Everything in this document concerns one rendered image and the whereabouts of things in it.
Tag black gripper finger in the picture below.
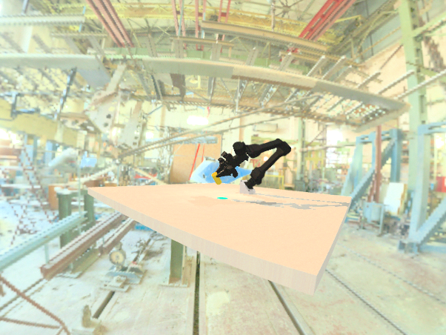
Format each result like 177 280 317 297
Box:
216 162 224 174
216 166 231 178

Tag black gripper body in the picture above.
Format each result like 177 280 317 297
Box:
218 156 241 178

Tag yellow cylinder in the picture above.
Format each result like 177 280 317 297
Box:
211 172 222 185

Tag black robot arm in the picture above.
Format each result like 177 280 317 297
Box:
221 139 291 189

